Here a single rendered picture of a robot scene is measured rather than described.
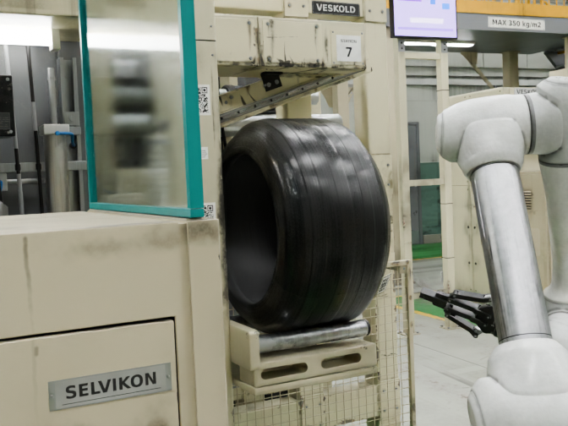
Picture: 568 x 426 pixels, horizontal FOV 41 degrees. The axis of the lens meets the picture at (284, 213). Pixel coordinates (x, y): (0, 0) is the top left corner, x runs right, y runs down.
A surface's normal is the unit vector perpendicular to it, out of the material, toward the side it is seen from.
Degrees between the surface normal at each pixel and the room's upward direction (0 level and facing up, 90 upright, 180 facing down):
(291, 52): 90
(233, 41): 90
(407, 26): 90
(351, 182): 67
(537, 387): 59
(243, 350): 90
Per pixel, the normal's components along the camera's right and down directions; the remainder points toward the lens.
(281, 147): -0.40, -0.51
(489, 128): -0.14, -0.32
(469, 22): 0.40, 0.03
